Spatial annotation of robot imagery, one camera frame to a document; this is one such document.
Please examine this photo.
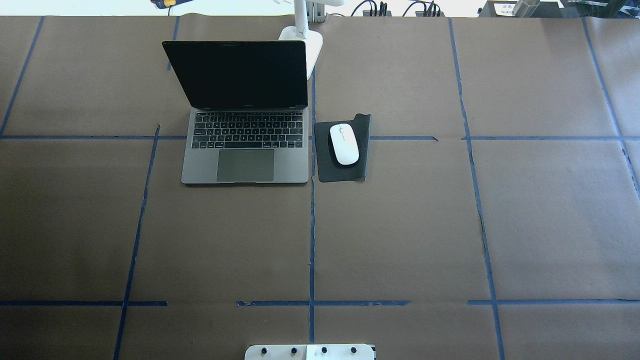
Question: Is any black mouse pad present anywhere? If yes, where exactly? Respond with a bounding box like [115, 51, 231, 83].
[313, 113, 371, 183]

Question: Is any white computer mouse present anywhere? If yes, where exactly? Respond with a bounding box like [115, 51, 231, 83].
[329, 123, 360, 166]

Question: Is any grey laptop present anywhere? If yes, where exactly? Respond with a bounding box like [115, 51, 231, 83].
[162, 40, 310, 186]

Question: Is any white mounting pillar with base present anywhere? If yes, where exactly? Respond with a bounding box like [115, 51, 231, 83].
[244, 343, 377, 360]

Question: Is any black flat box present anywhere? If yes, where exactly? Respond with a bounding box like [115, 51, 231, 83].
[477, 0, 563, 18]

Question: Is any silver metal cup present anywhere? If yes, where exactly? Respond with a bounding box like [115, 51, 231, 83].
[512, 0, 541, 18]

